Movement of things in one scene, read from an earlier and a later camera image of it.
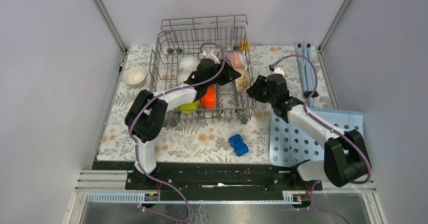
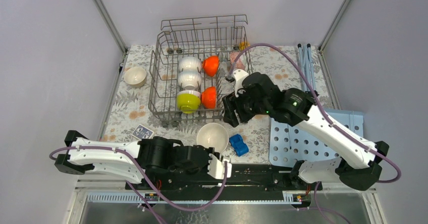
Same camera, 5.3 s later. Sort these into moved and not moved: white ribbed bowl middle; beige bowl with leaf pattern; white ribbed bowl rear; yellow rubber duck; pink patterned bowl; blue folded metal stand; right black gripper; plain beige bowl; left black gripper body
Moved: beige bowl with leaf pattern; left black gripper body; right black gripper
Not moved: blue folded metal stand; yellow rubber duck; white ribbed bowl middle; pink patterned bowl; white ribbed bowl rear; plain beige bowl
